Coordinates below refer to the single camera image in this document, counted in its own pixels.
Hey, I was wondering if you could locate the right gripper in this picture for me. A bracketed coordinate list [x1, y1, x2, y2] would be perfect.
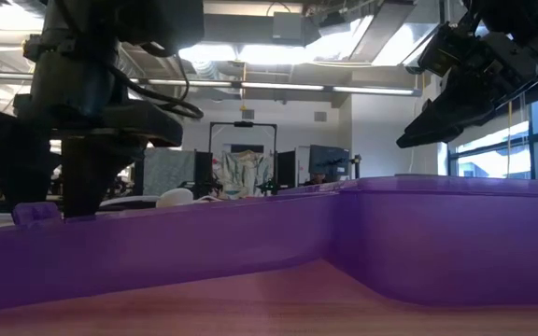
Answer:
[395, 29, 538, 150]

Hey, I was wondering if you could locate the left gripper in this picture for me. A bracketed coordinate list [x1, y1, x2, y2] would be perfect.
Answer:
[0, 0, 185, 219]

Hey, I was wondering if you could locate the purple plastic box lid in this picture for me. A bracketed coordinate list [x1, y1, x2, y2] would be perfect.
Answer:
[0, 180, 359, 315]

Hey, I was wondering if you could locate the purple plastic box base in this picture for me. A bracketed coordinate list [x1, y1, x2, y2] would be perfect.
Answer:
[332, 174, 538, 309]

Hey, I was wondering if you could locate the grey ceiling box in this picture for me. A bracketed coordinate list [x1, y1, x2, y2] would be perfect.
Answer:
[272, 11, 304, 41]

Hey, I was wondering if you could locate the grey partition panel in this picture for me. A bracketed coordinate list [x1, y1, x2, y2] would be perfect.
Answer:
[142, 147, 195, 197]

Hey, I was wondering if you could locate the long ceiling light bar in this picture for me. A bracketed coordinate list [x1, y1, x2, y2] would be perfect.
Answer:
[0, 69, 422, 98]

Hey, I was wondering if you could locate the black flat panel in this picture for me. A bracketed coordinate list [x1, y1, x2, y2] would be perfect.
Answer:
[276, 149, 297, 189]

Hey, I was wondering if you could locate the colourful hanging cloth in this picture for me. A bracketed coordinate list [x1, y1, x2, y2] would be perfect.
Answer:
[220, 148, 273, 200]

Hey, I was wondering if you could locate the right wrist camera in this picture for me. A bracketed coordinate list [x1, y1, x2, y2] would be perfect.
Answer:
[418, 21, 478, 78]

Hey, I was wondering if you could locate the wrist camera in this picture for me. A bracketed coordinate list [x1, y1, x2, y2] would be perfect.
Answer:
[418, 21, 478, 78]
[119, 0, 205, 55]

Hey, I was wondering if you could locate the window with dark frame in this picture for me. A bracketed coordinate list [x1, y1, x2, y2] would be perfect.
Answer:
[448, 88, 538, 182]

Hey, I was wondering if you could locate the shiny rectangular ceiling duct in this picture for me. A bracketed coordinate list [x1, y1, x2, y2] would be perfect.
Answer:
[304, 0, 443, 66]

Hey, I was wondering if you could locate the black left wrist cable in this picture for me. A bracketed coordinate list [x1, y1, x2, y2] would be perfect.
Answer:
[105, 41, 205, 120]

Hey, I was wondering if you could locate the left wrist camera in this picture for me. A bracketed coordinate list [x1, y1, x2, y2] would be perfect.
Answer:
[119, 0, 205, 55]

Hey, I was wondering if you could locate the black rig frame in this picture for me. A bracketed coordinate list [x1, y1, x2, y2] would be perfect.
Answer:
[207, 119, 278, 193]

